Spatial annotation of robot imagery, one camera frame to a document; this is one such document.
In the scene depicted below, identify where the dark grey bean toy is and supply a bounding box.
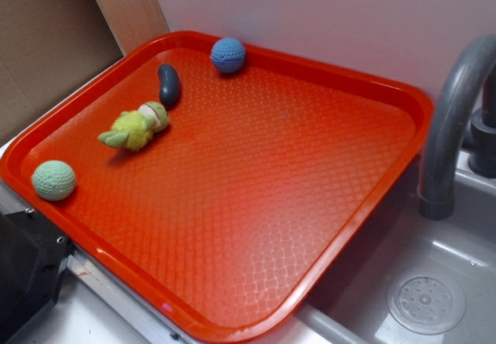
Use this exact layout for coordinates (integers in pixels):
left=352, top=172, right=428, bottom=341
left=157, top=64, right=181, bottom=108

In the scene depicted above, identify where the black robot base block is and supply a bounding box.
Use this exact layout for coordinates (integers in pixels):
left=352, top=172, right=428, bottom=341
left=1, top=210, right=72, bottom=343

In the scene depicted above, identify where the grey plastic sink basin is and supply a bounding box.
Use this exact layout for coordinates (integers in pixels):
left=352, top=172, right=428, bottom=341
left=297, top=163, right=495, bottom=343

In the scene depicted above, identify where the green foam ball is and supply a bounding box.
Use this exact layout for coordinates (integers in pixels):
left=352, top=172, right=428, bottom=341
left=31, top=160, right=77, bottom=201

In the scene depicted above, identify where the green plush toy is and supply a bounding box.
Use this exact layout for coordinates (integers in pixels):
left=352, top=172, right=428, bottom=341
left=98, top=101, right=171, bottom=152

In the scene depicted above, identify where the brown cardboard panel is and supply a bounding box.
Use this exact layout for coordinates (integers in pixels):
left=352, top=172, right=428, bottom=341
left=1, top=0, right=122, bottom=143

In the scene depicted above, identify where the grey curved faucet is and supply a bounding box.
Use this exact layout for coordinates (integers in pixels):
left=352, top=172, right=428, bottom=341
left=418, top=34, right=495, bottom=220

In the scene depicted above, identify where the orange plastic tray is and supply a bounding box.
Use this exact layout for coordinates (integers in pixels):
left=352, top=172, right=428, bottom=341
left=1, top=32, right=433, bottom=343

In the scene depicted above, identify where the blue foam ball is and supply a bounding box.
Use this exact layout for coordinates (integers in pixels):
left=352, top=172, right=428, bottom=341
left=210, top=37, right=246, bottom=74

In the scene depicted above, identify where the round sink drain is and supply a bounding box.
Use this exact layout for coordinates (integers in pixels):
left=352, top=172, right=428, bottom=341
left=387, top=268, right=466, bottom=335

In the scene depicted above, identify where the dark grey faucet handle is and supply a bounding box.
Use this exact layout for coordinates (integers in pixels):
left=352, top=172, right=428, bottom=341
left=468, top=69, right=495, bottom=178

